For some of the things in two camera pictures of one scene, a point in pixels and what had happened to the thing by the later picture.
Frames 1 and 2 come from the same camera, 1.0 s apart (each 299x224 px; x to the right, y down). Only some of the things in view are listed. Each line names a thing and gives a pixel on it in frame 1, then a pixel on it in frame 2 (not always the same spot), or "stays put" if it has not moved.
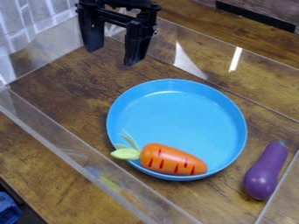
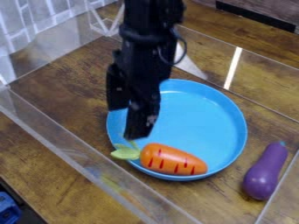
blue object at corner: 9,210 stays put
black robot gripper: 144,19 to 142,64
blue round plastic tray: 186,115 stays put
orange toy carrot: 158,157 stays put
